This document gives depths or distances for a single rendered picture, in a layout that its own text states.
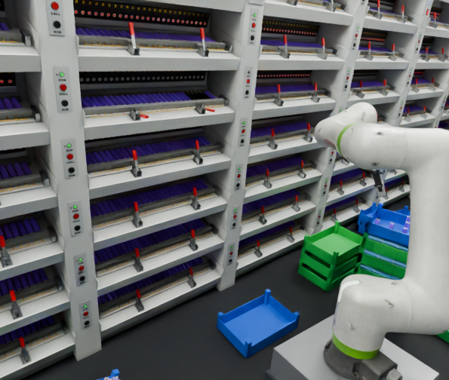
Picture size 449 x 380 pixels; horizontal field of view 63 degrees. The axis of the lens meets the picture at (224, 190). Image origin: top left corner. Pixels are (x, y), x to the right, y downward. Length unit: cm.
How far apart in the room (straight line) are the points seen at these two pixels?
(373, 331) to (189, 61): 98
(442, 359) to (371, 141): 116
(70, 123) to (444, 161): 100
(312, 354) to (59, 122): 96
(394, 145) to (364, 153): 7
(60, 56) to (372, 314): 103
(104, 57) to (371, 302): 97
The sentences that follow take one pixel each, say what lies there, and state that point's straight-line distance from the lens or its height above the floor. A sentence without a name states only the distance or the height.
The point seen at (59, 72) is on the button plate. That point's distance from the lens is 112.
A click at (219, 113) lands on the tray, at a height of 89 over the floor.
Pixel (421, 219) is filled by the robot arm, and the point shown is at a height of 78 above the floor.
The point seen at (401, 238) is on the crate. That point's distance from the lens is 174.
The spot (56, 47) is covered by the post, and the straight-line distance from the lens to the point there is 112.
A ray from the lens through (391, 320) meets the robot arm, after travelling 102.
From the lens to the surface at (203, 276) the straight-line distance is 179.
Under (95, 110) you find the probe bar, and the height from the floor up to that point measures 93.
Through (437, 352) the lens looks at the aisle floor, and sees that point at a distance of 192.
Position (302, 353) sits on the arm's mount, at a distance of 113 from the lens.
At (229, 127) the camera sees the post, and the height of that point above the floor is 82.
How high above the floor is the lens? 119
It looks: 24 degrees down
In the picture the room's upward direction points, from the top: 5 degrees clockwise
